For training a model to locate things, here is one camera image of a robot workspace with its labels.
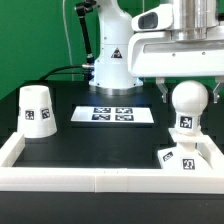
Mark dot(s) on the white lamp bulb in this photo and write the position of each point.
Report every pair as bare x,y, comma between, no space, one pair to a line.
189,99

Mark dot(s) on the white U-shaped fence frame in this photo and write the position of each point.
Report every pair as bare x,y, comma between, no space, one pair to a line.
107,180

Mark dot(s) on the white marker tag plate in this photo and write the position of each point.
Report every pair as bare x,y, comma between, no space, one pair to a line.
112,114

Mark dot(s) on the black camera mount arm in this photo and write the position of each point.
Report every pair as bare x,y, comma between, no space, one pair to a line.
82,8

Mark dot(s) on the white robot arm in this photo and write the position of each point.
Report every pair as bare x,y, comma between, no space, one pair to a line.
111,74

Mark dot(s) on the white lamp shade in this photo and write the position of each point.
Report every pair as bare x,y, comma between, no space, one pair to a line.
36,118

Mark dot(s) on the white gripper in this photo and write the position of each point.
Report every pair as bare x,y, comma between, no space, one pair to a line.
178,40

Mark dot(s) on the white lamp base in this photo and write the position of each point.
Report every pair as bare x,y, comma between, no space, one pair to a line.
184,156

